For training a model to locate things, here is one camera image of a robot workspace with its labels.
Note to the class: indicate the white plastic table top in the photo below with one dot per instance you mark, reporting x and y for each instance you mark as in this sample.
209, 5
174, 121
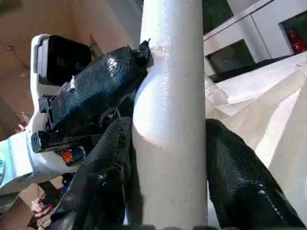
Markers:
263, 95

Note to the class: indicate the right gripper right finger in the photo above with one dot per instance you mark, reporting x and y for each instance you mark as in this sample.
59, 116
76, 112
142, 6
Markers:
239, 191

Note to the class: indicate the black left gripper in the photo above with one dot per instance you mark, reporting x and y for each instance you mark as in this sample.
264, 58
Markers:
52, 141

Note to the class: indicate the red toy figure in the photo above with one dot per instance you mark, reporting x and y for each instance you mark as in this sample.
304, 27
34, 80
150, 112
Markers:
297, 40

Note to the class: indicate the white cabinet with glass doors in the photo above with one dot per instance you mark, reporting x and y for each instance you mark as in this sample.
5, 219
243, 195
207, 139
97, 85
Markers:
227, 38

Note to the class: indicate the white plastic table leg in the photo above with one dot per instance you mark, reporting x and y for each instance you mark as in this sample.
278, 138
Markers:
170, 95

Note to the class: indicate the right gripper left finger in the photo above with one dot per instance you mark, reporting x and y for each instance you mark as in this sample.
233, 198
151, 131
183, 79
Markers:
103, 187

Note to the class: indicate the black work mat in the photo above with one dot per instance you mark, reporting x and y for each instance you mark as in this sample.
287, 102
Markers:
223, 77

